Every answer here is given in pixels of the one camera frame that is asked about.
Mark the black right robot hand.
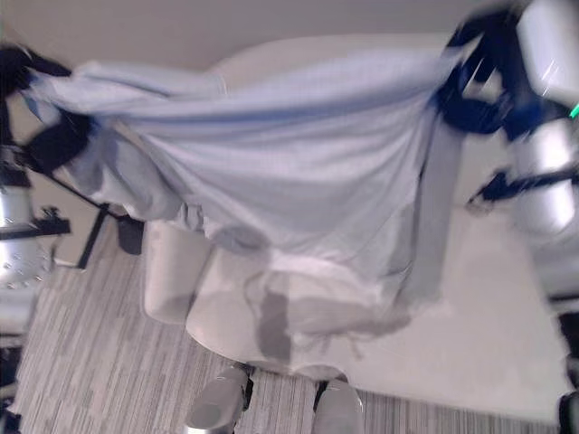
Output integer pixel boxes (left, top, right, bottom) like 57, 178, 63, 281
432, 0, 579, 139

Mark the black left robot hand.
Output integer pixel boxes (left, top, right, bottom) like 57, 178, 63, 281
0, 42, 94, 175

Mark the light blue garment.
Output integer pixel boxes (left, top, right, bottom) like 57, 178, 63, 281
20, 44, 467, 361

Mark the white sofa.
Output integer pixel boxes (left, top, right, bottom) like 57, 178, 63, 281
143, 33, 569, 429

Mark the black metal stand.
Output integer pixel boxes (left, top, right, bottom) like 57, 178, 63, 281
26, 151, 145, 271

